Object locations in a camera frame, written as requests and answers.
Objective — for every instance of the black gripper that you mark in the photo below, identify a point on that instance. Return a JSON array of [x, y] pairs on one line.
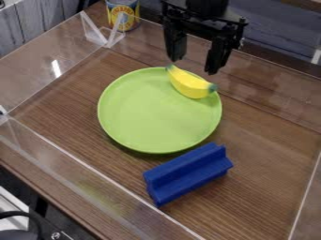
[[207, 18]]

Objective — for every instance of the blue plastic block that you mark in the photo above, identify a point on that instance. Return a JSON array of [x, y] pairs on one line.
[[186, 173]]

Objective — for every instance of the green plate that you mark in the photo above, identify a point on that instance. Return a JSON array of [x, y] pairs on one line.
[[149, 118]]

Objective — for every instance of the yellow toy banana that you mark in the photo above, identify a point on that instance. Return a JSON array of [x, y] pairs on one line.
[[187, 84]]

